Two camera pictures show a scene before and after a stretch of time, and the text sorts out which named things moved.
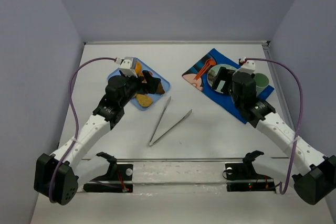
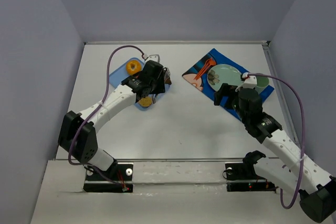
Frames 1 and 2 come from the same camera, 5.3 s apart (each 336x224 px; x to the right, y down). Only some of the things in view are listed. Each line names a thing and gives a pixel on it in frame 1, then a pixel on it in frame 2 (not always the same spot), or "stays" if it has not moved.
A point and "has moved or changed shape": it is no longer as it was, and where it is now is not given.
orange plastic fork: [209, 62] stays
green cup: [261, 82] stays
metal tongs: [151, 144] to [167, 75]
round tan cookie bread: [144, 99] stays
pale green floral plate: [212, 75] stays
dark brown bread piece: [160, 88] has moved or changed shape
